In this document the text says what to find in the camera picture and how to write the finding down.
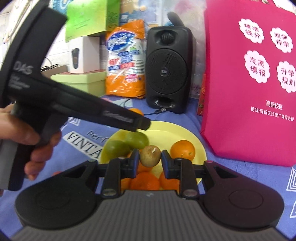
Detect red orange carton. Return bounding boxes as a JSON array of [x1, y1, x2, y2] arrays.
[[196, 74, 207, 116]]

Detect brown round fruit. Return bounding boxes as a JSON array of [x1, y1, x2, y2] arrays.
[[140, 146, 162, 167]]

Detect flat light green box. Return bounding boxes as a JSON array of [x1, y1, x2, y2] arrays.
[[50, 71, 107, 98]]

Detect dark green mango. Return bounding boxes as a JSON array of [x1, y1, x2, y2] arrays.
[[103, 140, 131, 161]]

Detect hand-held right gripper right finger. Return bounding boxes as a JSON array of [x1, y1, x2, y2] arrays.
[[161, 150, 241, 198]]

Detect large orange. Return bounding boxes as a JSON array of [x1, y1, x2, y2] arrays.
[[128, 108, 144, 117], [170, 140, 196, 161], [129, 173, 161, 191], [159, 171, 181, 191]]

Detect large green gift box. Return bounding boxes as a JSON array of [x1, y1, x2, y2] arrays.
[[65, 0, 121, 42]]

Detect person's left hand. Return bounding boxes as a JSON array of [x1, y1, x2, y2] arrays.
[[0, 104, 62, 181]]

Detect white cup box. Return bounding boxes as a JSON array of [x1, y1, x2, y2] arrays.
[[68, 36, 101, 74]]

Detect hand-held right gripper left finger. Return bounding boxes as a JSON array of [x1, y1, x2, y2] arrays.
[[58, 149, 140, 198]]

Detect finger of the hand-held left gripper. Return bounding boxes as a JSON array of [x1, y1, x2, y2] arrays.
[[38, 77, 151, 132]]

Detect black microphone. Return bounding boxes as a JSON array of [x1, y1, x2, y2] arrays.
[[167, 11, 185, 28]]

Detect small tangerine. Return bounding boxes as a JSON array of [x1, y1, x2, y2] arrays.
[[120, 177, 132, 190]]

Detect pink tote bag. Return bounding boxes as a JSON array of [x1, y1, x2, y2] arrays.
[[200, 0, 296, 167]]

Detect black wire loop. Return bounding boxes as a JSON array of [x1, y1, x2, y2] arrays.
[[39, 57, 61, 71]]

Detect round light green fruit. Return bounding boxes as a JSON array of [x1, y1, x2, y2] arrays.
[[125, 131, 149, 150]]

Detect black speaker cable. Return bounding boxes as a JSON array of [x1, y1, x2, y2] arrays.
[[122, 97, 167, 116]]

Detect blue printed tablecloth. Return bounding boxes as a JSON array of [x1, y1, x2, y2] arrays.
[[0, 94, 296, 232]]

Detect black speaker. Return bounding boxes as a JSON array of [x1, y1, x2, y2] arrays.
[[145, 27, 193, 114]]

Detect yellow plastic plate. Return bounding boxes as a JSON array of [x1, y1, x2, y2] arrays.
[[99, 120, 207, 191]]

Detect orange paper cup pack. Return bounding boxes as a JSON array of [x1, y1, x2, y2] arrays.
[[105, 20, 147, 99]]

